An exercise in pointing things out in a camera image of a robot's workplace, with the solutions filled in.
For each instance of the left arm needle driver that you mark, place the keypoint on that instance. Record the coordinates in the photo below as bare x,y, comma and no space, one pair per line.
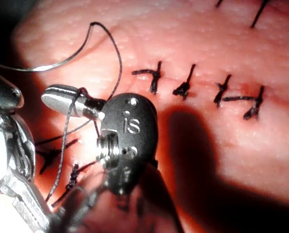
3,145

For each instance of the right arm needle driver jaw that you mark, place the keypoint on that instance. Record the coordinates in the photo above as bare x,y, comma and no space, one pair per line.
59,102
64,89

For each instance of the right arm needle driver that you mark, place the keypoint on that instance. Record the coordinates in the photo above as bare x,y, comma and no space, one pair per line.
134,145

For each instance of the left arm needle driver jaw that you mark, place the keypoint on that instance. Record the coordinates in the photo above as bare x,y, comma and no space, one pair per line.
32,216
32,194

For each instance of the black thread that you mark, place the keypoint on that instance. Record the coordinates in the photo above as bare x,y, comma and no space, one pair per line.
120,60

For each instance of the dark left arm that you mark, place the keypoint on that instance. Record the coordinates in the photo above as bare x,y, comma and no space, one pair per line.
3,89

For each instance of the curved steel needle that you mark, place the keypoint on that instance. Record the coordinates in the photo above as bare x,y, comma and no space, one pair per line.
37,69

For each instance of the black stitching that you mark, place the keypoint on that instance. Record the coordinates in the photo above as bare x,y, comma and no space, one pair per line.
258,14
155,80

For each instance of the tissue pad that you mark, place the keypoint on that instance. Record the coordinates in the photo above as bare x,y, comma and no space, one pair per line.
207,48

